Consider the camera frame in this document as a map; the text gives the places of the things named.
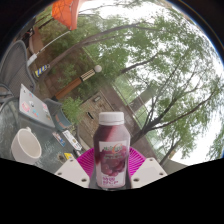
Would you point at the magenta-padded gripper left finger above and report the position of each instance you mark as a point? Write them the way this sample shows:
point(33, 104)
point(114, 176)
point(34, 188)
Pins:
point(71, 173)

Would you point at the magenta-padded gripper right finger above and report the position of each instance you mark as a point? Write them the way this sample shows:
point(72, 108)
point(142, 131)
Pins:
point(148, 171)

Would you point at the pink juice bottle white cap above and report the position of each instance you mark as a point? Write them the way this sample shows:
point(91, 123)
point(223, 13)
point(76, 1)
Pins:
point(111, 150)

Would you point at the small yellow card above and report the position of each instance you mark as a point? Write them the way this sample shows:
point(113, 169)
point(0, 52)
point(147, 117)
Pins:
point(68, 156)

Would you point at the white textured cup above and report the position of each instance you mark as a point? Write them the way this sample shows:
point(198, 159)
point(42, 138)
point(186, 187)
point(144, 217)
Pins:
point(25, 146)

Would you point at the potted green plant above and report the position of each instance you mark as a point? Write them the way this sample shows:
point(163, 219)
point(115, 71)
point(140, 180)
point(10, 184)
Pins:
point(71, 108)

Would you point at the silver laptop with stickers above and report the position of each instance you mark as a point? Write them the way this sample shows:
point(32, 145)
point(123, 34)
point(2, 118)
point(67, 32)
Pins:
point(35, 106)

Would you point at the blue yellow striped bollard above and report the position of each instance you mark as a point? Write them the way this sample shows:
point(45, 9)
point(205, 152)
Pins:
point(42, 70)

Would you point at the grey wicker chair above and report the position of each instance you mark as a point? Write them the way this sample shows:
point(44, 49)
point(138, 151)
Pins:
point(15, 70)

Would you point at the orange canopy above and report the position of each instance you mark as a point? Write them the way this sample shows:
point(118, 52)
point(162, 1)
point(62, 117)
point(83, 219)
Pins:
point(66, 11)

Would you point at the wall lantern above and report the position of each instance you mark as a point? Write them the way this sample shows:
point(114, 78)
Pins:
point(97, 98)

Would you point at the wooden lamp post white globe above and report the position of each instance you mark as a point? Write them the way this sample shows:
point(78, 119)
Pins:
point(71, 86)

